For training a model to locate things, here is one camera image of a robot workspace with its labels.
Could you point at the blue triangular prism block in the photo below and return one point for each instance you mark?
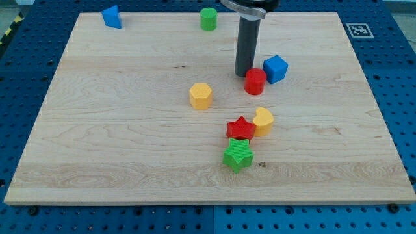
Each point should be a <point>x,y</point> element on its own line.
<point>111,17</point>

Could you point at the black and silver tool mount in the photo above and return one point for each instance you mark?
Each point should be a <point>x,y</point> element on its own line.
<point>251,9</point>

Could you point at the red star block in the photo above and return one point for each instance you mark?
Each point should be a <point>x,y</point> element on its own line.
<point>240,129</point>

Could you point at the white fiducial marker tag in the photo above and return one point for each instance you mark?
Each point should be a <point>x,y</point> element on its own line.
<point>359,30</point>

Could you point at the green cylinder block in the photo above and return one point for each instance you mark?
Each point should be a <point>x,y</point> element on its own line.
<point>208,19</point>

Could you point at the light wooden board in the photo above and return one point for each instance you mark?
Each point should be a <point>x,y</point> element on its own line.
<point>117,128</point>

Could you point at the yellow hexagon block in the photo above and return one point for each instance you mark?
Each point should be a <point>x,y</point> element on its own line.
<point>201,96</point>

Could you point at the yellow heart block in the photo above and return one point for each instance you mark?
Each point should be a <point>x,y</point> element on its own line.
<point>263,122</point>

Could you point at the green star block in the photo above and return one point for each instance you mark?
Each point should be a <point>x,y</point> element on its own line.
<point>238,154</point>

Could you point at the red cylinder block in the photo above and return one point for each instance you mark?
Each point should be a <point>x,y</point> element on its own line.
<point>255,81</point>

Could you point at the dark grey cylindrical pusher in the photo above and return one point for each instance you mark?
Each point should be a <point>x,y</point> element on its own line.
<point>246,45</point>

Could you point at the blue cube block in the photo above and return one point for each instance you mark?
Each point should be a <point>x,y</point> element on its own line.
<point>275,68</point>

